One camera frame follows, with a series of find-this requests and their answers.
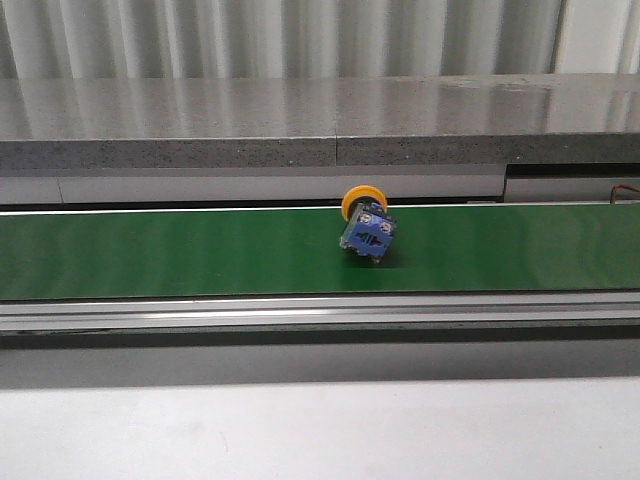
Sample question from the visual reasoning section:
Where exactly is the yellow mushroom push button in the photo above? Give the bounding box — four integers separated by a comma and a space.
339, 185, 397, 263

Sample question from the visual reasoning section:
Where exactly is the grey stone shelf slab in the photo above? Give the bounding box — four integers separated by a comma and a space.
1, 74, 639, 172

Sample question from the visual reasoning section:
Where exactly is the green conveyor belt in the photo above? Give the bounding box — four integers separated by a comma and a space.
1, 204, 639, 301

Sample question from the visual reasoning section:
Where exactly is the white pleated curtain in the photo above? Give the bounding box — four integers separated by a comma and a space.
1, 1, 639, 79

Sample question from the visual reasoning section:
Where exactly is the red cable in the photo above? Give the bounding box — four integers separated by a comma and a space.
607, 184, 640, 205

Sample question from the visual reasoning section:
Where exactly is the aluminium conveyor front rail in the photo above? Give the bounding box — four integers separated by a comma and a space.
1, 291, 639, 349

